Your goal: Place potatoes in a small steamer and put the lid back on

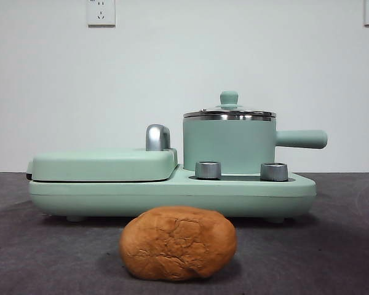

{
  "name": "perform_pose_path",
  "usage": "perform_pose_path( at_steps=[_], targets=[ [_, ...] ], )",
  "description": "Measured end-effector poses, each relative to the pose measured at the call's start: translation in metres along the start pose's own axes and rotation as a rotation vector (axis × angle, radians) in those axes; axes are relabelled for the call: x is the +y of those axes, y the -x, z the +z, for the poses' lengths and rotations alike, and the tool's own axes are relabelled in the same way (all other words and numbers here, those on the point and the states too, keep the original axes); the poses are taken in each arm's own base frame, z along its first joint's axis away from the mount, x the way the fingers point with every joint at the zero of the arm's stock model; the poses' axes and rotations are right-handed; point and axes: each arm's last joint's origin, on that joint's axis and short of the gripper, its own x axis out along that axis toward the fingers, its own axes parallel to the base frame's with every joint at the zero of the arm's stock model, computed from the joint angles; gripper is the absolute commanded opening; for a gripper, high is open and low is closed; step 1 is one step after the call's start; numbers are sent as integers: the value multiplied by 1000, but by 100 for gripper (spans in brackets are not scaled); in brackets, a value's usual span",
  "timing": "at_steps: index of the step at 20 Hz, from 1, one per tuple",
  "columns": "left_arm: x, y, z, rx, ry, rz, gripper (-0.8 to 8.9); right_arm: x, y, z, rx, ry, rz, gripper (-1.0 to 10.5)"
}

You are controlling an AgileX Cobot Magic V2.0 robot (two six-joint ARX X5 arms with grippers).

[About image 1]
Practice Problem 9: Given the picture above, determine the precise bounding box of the glass lid with green knob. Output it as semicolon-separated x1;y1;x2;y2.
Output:
183;90;277;121

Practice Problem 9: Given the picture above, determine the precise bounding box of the brown potato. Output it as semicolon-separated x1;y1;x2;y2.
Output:
119;205;238;281

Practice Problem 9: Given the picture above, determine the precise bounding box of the silver control knob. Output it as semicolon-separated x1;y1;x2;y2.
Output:
260;162;289;181
194;160;223;179

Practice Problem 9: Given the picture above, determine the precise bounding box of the mint green breakfast machine base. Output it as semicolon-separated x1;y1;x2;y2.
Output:
29;163;317;222

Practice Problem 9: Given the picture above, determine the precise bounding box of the mint green griddle cover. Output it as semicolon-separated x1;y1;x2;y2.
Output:
26;147;180;183

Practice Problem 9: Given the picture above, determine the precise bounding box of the chrome griddle cover handle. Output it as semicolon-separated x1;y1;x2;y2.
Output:
145;124;172;152

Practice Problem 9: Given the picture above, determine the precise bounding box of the mint green pot with handle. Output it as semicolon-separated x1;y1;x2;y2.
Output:
182;116;328;173

